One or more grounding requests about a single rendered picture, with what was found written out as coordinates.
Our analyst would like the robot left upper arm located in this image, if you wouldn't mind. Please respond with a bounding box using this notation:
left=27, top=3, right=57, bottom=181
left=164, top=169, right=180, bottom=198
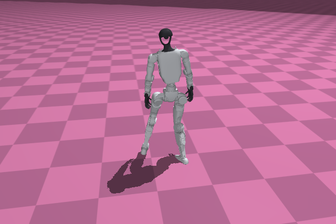
left=146, top=53, right=158, bottom=82

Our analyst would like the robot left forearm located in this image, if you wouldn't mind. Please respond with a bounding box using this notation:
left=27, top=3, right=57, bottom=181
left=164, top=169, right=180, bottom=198
left=144, top=75, right=152, bottom=96

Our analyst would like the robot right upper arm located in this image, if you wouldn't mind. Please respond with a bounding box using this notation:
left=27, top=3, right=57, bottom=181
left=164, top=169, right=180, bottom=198
left=179, top=49, right=192, bottom=76

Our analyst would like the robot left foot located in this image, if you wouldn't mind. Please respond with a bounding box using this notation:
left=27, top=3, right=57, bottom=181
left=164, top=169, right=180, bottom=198
left=141, top=143, right=149, bottom=155

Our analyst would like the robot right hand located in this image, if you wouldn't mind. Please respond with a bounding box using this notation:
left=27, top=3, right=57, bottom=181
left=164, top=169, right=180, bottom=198
left=185, top=86, right=193, bottom=102

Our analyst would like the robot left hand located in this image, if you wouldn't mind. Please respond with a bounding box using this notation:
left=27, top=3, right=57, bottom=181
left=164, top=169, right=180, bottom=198
left=144, top=93, right=151, bottom=109

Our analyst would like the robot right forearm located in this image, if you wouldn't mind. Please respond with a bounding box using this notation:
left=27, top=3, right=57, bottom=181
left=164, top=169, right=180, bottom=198
left=186, top=73, right=194, bottom=89

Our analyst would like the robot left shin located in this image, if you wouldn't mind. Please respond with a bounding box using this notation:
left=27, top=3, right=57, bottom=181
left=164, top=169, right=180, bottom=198
left=143, top=116, right=154, bottom=148

